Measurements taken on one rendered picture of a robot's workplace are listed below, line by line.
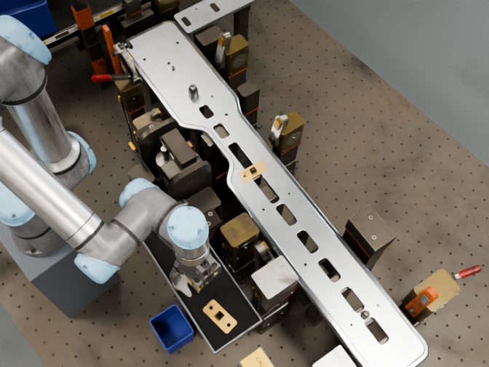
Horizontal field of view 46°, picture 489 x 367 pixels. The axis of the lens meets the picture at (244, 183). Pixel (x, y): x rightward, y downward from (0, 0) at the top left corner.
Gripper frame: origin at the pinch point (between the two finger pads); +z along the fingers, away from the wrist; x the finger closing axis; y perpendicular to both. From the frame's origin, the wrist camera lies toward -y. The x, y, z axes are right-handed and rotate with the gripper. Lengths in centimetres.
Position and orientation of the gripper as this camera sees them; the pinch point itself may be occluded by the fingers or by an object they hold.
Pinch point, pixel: (191, 272)
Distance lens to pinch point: 142.2
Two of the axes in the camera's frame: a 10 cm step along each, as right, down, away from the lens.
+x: 7.2, -6.1, 3.2
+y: 6.9, 6.5, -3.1
